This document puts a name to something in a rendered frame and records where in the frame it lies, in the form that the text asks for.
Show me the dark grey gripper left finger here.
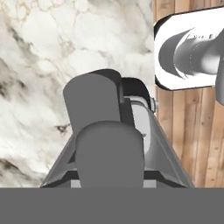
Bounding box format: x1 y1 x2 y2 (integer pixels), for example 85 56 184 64
39 134 82 188

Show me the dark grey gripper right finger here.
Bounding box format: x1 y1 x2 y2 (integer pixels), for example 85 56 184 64
143 108 194 188

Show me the grey blender lid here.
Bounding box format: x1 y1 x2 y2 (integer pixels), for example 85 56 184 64
62 68 158 188

